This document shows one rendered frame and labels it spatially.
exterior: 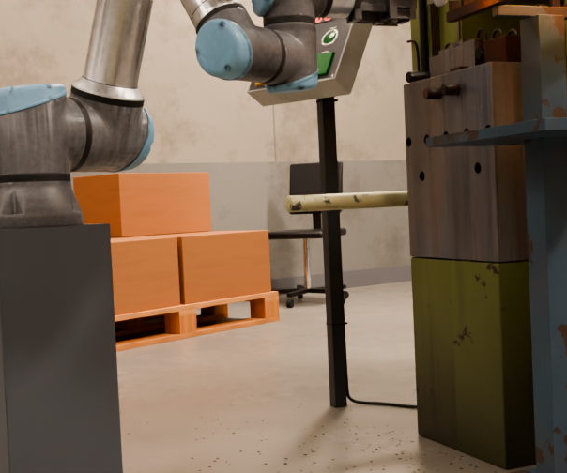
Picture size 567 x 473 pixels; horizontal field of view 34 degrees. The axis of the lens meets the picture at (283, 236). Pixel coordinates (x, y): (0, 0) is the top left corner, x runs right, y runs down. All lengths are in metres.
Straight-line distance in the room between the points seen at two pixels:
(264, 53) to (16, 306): 0.64
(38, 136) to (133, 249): 2.50
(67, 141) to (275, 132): 4.46
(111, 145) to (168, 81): 3.96
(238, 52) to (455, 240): 0.96
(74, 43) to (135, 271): 1.81
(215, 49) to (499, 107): 0.85
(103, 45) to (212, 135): 4.09
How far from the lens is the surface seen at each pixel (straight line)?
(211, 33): 1.48
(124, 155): 1.92
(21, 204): 1.77
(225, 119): 6.01
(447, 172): 2.26
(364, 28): 2.72
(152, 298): 4.33
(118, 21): 1.88
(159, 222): 4.91
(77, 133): 1.83
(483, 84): 2.14
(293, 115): 6.32
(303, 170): 5.89
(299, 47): 1.56
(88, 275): 1.78
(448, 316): 2.29
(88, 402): 1.80
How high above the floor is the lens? 0.62
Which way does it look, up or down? 2 degrees down
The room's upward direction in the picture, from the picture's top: 3 degrees counter-clockwise
